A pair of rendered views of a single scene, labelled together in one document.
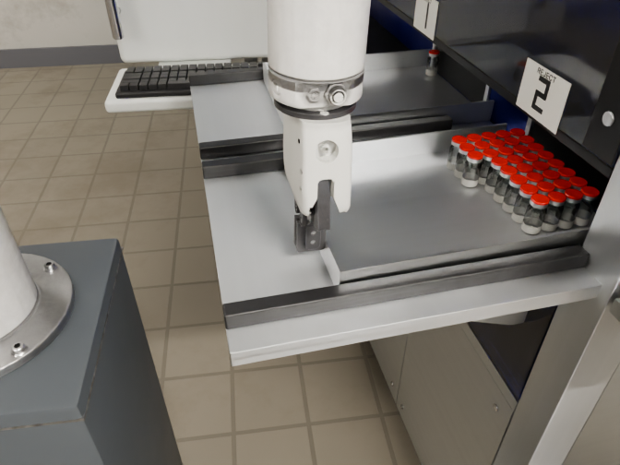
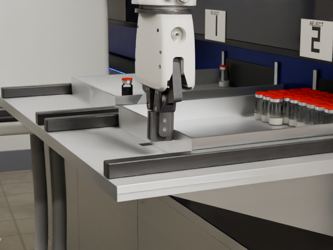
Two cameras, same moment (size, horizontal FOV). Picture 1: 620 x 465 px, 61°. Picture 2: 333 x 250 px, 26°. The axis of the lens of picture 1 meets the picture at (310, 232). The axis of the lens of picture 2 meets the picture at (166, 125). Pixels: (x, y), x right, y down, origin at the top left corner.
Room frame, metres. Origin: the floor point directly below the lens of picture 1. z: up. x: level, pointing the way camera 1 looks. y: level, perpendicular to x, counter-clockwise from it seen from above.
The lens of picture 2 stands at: (-0.48, 0.17, 1.12)
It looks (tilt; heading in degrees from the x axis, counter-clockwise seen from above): 12 degrees down; 349
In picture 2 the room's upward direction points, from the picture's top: straight up
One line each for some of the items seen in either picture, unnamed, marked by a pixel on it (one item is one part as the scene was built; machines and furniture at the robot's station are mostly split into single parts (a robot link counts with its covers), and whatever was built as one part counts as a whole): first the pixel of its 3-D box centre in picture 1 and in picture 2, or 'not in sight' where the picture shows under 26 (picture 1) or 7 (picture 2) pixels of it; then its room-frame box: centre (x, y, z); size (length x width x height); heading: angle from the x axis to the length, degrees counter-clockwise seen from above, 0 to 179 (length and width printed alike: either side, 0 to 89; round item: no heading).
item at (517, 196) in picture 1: (500, 180); (300, 112); (0.58, -0.25, 0.90); 0.18 x 0.02 x 0.05; 14
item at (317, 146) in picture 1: (313, 143); (162, 45); (0.45, 0.00, 1.03); 0.10 x 0.07 x 0.11; 13
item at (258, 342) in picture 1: (360, 153); (177, 121); (0.72, -0.08, 0.87); 0.70 x 0.48 x 0.02; 13
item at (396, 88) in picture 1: (369, 89); (173, 89); (0.90, -0.11, 0.90); 0.34 x 0.26 x 0.04; 103
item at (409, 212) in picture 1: (437, 194); (252, 122); (0.56, -0.16, 0.90); 0.34 x 0.26 x 0.04; 104
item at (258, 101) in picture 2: (457, 153); (261, 105); (0.65, -0.21, 0.90); 0.02 x 0.02 x 0.05
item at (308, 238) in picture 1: (314, 232); (165, 118); (0.43, 0.00, 0.93); 0.03 x 0.03 x 0.07; 13
